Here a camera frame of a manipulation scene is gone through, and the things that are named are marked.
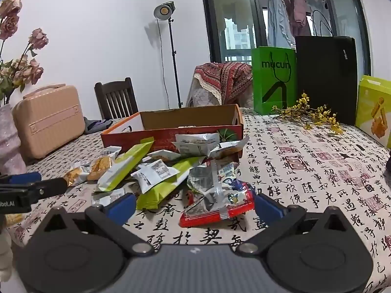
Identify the dried pink flowers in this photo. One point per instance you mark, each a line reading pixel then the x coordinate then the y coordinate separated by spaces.
pixel 38 38

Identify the red cardboard box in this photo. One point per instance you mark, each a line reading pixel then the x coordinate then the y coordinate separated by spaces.
pixel 189 116

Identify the grey purple cloth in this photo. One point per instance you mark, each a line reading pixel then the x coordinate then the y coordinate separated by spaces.
pixel 97 125

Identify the light blue hanging shirt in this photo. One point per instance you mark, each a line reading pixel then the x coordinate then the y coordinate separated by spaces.
pixel 278 18

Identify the long green snack packet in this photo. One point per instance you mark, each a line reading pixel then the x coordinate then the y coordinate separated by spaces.
pixel 158 192
pixel 122 168

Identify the pink glitter vase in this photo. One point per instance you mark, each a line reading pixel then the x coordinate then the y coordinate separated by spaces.
pixel 9 140

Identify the pink ribbed suitcase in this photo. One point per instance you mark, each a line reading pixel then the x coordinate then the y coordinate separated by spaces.
pixel 49 119

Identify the pink hanging garment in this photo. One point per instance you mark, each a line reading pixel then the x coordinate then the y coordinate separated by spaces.
pixel 299 9

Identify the black paper bag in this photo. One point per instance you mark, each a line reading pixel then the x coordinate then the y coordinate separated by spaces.
pixel 326 76

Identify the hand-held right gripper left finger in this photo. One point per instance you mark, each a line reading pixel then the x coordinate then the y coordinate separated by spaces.
pixel 122 207

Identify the red-edged cartoon snack bag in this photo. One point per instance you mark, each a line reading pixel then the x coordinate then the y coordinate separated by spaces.
pixel 213 210

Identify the pile of small snack packets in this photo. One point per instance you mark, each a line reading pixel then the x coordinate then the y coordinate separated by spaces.
pixel 152 174

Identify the yellow flower branch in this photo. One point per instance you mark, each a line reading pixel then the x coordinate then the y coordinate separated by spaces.
pixel 320 110

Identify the white fluffy cloth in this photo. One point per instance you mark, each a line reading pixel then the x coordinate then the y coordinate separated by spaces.
pixel 4 256

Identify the yellow-green gift bag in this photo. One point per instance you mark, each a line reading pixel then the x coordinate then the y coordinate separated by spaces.
pixel 369 103

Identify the studio lamp on stand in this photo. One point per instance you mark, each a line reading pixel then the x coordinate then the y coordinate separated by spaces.
pixel 163 10

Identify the golden biscuit packet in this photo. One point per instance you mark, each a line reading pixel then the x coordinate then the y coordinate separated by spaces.
pixel 100 166
pixel 73 175

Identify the dark wooden chair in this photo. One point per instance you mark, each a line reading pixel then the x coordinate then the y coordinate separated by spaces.
pixel 116 100

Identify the green paper bag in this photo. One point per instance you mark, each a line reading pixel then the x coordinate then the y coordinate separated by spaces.
pixel 268 82

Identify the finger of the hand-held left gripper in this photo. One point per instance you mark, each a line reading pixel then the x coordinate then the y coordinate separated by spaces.
pixel 49 187
pixel 18 178

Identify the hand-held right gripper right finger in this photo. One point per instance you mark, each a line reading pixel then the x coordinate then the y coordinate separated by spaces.
pixel 268 209

